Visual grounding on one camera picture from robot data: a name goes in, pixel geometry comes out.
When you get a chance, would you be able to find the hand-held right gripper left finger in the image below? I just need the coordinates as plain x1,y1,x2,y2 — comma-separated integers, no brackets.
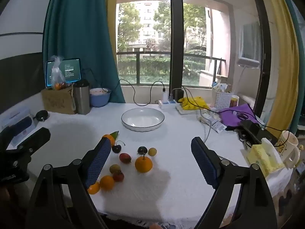
25,138,112,229

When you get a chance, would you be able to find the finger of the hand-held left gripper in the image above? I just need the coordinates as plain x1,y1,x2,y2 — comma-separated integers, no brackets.
15,127,51,153

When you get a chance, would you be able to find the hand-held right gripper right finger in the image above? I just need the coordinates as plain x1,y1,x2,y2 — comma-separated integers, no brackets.
191,137,278,229

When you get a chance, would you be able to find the small orange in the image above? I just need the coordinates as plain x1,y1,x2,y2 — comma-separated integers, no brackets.
87,182,101,194
99,175,115,191

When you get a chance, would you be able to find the red tomato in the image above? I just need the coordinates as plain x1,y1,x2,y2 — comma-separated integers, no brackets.
112,170,125,182
119,153,132,164

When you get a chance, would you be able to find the large orange with stem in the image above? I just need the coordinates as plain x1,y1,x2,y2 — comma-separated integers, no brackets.
135,155,153,173

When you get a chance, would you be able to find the white plate with dark rim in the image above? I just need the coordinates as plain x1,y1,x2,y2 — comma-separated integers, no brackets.
121,107,165,132

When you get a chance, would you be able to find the black round puck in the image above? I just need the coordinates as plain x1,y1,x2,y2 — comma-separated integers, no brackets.
33,110,50,122

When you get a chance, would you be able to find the dark cherry with stem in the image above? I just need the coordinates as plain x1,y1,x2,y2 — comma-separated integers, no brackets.
112,140,126,153

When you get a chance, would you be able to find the white box with blue speaker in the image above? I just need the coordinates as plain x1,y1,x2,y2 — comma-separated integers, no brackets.
0,107,37,149

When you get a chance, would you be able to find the orange with green leaf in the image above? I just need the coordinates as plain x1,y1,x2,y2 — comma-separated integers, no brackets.
102,130,120,146

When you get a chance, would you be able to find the white tube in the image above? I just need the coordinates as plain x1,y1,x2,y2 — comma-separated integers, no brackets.
202,115,227,133

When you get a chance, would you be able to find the brown cardboard box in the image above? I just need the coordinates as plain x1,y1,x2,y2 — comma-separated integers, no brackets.
41,85,77,115

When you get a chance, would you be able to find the white flat tray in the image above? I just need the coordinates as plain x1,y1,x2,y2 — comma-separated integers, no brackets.
175,105,211,115

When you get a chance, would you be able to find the purple cloth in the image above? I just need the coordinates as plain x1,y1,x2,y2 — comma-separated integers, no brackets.
219,103,261,128

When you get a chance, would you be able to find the black device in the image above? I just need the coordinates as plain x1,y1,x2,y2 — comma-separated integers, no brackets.
235,120,275,147

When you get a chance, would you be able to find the yellow sponge pack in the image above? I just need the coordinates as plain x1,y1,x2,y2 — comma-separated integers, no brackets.
246,138,286,180

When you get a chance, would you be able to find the stainless steel thermos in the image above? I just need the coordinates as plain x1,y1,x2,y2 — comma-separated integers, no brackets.
72,79,91,115

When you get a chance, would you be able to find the yellow duck plastic bag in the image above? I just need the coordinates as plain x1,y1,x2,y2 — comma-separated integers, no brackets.
178,96,210,110

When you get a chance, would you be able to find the clear plastic bag of oranges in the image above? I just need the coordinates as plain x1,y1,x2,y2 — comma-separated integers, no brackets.
50,55,72,91

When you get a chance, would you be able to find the white plastic basket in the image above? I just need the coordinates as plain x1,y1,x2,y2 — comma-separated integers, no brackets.
214,89,233,113

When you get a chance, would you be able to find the white power strip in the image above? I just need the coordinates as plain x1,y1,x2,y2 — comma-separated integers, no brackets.
158,99,184,110

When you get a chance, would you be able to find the black charger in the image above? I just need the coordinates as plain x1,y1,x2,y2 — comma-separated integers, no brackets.
171,88,184,101

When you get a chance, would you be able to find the tablet with dark screen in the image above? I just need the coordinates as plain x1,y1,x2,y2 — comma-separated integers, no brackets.
45,58,82,88

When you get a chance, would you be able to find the cream cartoon mug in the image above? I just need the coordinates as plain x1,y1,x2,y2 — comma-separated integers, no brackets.
276,130,300,169

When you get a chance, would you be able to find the balcony railing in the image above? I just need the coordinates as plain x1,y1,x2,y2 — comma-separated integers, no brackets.
116,51,226,85

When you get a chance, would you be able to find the teal curtain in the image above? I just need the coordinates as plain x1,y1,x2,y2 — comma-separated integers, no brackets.
42,0,126,104

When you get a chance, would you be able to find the hanging light blue cloth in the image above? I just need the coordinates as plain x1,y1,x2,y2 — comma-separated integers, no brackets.
238,22,262,64

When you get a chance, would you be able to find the narrow yellow curtain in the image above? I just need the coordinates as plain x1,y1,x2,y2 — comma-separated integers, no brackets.
104,0,119,60

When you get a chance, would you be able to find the black cable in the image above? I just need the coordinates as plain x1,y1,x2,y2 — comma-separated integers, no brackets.
118,78,165,107

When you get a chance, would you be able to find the black window frame post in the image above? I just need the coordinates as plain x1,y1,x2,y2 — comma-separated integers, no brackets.
169,0,184,96

